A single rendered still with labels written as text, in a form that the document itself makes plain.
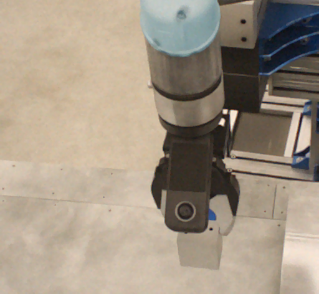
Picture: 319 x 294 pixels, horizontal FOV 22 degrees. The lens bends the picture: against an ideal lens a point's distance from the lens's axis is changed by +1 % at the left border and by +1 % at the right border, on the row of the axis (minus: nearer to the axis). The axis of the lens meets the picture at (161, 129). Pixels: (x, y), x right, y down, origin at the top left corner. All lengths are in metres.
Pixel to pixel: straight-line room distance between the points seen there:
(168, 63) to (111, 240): 0.48
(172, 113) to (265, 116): 1.34
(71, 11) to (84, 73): 0.33
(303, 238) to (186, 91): 0.35
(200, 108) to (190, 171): 0.08
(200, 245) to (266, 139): 1.14
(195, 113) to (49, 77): 1.88
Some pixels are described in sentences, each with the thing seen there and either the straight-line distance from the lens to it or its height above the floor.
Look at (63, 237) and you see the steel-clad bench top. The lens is 1.25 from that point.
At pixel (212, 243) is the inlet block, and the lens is 1.01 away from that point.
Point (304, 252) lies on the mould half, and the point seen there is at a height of 0.89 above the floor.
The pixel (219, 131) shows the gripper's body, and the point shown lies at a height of 1.09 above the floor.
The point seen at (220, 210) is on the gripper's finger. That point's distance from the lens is 0.98.
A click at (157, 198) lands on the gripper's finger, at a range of 0.99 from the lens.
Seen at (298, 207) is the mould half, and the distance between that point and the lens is 1.13.
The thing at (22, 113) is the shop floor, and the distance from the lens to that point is 2.61.
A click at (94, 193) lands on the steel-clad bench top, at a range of 1.29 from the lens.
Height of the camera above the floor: 1.78
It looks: 46 degrees down
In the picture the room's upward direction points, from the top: 9 degrees counter-clockwise
